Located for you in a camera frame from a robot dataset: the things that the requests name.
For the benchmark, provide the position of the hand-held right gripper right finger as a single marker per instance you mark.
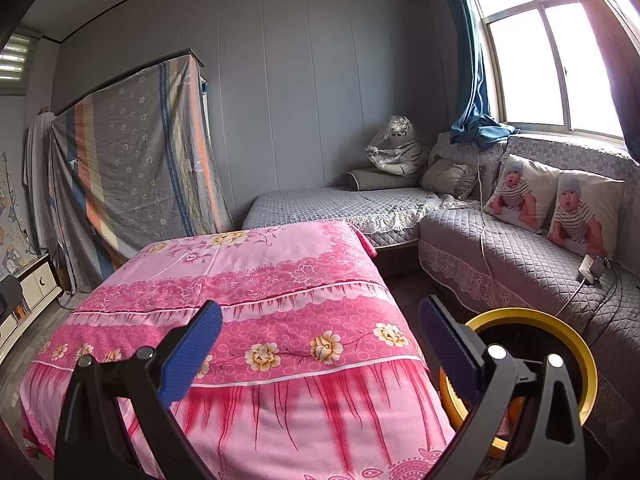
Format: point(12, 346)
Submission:
point(445, 345)

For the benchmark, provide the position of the white window blind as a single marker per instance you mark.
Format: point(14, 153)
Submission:
point(15, 60)

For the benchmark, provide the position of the cartoon wall stickers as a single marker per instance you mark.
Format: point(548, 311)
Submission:
point(10, 260)

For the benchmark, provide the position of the white hanging cloth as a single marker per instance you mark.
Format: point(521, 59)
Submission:
point(37, 170)

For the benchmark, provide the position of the striped cloth over wardrobe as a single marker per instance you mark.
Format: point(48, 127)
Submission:
point(140, 160)

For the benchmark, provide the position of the dark curtain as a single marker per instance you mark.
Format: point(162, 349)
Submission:
point(615, 60)

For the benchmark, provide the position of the blue curtain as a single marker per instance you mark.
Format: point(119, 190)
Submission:
point(472, 85)

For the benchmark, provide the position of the window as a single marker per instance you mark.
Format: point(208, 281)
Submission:
point(530, 60)

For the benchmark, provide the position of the grey bolster pillow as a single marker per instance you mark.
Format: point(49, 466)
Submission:
point(380, 180)

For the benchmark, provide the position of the pink floral bedspread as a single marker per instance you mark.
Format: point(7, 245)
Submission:
point(300, 310)

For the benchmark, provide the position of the grey square cushion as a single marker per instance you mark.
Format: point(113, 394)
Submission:
point(447, 177)

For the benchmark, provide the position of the yellow rim trash bin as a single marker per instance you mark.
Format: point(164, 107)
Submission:
point(530, 316)

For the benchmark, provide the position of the white power strip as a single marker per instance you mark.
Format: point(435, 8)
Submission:
point(590, 267)

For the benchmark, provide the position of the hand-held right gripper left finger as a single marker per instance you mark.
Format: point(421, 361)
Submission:
point(192, 350)

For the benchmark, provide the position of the tiger plush in plastic bag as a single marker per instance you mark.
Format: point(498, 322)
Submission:
point(400, 155)

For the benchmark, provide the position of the white low cabinet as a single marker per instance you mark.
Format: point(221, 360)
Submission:
point(37, 280)

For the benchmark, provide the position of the grey quilted corner sofa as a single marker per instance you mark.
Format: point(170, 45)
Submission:
point(500, 255)

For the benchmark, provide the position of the baby print cushion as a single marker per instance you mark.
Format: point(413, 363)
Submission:
point(517, 195)
point(580, 215)

